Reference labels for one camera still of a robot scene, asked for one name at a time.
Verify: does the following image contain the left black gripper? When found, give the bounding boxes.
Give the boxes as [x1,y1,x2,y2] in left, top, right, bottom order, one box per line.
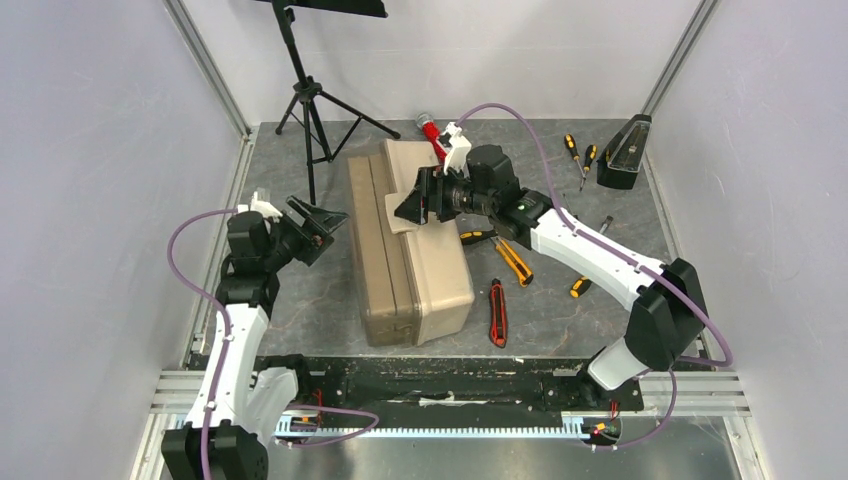
[262,195,348,271]

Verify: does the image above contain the translucent brown plastic toolbox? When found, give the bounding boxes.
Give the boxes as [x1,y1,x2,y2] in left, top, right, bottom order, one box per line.
[342,139,475,347]

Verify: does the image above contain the orange black utility knife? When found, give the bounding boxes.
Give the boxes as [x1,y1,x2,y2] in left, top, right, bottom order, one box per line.
[492,237,534,288]

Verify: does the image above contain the red black utility knife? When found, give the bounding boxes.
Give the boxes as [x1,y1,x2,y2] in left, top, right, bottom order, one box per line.
[489,278,508,349]

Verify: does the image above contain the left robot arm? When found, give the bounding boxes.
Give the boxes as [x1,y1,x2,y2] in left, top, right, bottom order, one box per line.
[161,192,349,479]

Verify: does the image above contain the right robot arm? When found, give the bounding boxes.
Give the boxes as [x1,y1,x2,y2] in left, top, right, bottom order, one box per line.
[390,145,709,408]

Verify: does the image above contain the black clear-lid tool case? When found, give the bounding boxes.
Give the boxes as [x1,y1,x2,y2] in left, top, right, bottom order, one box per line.
[596,114,653,190]

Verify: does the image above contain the yellow black screwdriver large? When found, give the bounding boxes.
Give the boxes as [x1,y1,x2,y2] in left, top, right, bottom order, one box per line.
[459,230,497,246]

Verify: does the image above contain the red glitter flashlight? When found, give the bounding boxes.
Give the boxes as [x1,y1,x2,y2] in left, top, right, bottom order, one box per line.
[416,112,450,164]

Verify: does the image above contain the yellow black screwdriver far left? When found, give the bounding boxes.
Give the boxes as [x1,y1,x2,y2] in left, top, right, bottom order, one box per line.
[564,133,584,177]

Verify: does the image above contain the yellow black screwdriver far right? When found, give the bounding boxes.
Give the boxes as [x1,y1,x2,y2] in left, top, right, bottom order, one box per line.
[579,144,598,192]

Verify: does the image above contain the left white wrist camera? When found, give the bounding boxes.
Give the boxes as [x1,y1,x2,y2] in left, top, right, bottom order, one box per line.
[236,188,284,221]

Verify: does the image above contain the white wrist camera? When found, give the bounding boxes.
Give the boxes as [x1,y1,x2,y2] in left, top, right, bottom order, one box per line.
[236,188,284,221]
[438,122,472,173]

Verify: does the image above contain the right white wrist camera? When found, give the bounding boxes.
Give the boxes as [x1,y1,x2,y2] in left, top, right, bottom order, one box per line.
[438,122,472,173]

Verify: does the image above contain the black camera tripod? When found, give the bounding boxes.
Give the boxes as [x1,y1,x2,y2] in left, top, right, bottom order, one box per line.
[270,0,402,205]

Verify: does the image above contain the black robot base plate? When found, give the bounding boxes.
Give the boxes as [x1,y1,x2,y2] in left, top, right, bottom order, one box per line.
[255,354,645,429]

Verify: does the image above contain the aluminium frame rail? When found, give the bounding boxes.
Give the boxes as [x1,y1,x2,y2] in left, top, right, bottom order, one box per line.
[130,371,772,479]

